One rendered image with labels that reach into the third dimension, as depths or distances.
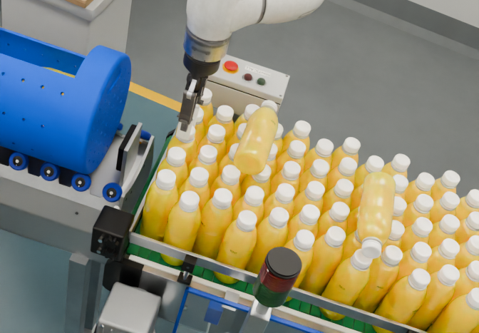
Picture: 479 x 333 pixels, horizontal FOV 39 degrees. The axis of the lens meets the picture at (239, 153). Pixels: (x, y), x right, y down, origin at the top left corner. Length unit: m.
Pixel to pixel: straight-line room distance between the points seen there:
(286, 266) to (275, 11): 0.49
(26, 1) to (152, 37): 1.54
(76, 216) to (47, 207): 0.07
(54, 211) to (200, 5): 0.65
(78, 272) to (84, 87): 0.64
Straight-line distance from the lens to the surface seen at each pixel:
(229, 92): 1.71
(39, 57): 1.72
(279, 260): 1.15
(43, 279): 2.56
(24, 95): 1.45
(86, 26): 2.06
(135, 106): 3.18
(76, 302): 2.02
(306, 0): 1.35
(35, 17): 2.15
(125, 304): 1.52
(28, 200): 1.66
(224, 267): 1.47
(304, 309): 1.56
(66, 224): 1.65
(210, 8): 1.25
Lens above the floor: 2.17
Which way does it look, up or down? 45 degrees down
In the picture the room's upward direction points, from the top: 18 degrees clockwise
